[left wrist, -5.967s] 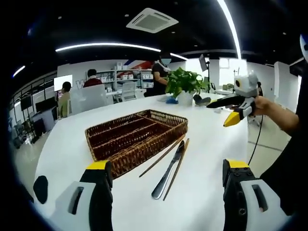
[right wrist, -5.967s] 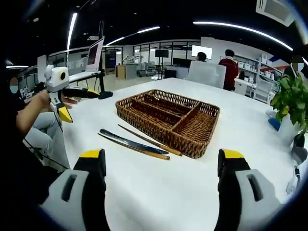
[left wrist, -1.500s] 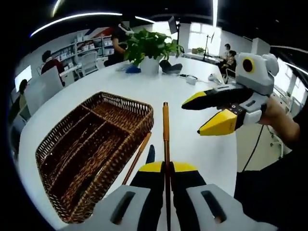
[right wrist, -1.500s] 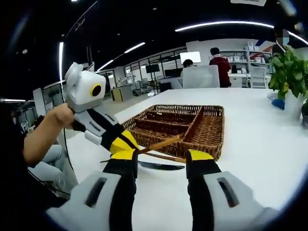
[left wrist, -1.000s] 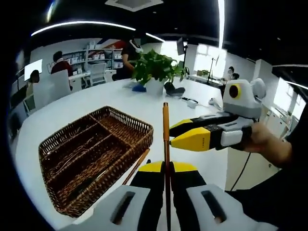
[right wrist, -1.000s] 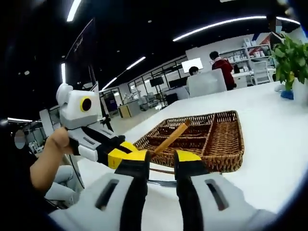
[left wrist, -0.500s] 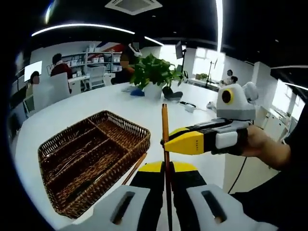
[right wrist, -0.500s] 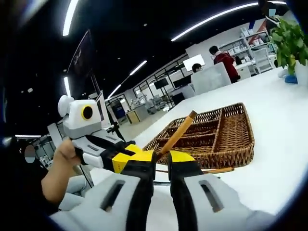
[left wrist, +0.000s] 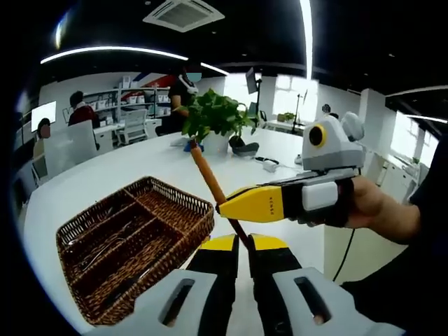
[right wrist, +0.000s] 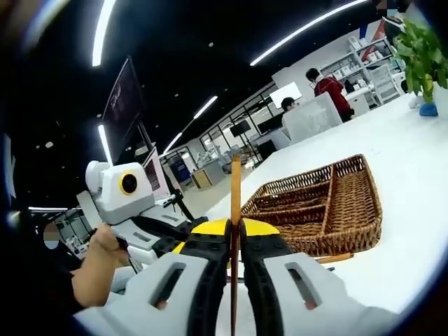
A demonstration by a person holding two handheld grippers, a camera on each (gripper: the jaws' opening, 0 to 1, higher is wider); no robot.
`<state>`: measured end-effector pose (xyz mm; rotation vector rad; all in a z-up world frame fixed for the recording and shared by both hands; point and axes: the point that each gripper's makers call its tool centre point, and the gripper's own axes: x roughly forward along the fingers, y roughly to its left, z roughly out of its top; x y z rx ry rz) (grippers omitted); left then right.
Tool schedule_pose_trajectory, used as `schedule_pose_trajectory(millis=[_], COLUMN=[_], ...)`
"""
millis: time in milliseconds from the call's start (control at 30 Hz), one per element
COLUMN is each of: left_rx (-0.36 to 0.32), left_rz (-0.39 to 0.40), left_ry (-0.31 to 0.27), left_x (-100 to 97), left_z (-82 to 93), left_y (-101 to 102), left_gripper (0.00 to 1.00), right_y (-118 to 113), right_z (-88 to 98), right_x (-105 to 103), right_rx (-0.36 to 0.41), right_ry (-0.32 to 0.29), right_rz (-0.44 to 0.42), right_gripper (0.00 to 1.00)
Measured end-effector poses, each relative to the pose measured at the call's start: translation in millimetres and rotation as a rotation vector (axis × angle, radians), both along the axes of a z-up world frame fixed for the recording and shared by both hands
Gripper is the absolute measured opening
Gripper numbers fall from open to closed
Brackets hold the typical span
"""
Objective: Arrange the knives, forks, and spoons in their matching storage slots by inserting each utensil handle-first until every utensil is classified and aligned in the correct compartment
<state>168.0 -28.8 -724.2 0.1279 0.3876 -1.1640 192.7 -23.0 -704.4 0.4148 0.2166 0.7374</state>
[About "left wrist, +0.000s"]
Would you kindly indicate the ceiling air conditioner unit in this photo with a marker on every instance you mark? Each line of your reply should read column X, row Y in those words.
column 183, row 14

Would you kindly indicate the small white device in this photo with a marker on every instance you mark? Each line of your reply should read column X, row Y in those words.
column 298, row 159

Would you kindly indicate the white storage shelf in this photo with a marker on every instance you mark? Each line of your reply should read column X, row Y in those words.
column 140, row 99

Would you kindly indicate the white bright screen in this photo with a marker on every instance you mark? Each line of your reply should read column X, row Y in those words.
column 43, row 113

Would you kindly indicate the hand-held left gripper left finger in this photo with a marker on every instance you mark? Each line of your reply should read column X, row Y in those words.
column 217, row 262

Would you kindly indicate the blue cloth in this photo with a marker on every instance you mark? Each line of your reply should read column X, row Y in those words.
column 186, row 147

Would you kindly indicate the person's right hand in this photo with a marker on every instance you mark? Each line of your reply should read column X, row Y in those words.
column 367, row 203

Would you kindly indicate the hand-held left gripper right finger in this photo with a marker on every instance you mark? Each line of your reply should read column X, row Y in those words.
column 273, row 260

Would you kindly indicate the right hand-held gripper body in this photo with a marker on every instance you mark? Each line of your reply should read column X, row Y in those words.
column 332, row 154

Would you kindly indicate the large white office chair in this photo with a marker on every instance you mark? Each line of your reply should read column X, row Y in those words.
column 77, row 143

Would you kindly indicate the white power adapter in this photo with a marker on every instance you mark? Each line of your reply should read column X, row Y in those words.
column 269, row 166

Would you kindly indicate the small green plant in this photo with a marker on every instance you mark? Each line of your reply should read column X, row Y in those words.
column 288, row 116

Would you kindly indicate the silver fork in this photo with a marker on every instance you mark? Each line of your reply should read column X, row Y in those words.
column 115, row 246

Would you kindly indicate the white plant pot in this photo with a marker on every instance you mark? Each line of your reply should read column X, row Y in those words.
column 215, row 143

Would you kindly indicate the white mesh office chair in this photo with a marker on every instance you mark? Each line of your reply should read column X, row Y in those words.
column 134, row 120

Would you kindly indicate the ceiling light strip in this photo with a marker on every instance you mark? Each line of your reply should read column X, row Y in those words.
column 213, row 68
column 112, row 49
column 307, row 38

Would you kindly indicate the green leafy plant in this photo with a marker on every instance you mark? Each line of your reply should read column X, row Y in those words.
column 217, row 112

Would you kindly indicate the brown wooden chopstick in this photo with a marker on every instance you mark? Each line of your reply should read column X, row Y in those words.
column 210, row 175

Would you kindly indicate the person's black shirt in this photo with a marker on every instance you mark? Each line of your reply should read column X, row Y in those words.
column 402, row 287

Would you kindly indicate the brown wicker utensil storage tray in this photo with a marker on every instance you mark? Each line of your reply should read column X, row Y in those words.
column 168, row 210

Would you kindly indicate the black grey device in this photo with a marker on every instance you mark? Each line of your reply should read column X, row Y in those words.
column 245, row 148

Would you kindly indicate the monitor on stand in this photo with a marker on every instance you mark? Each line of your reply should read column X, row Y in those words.
column 251, row 80

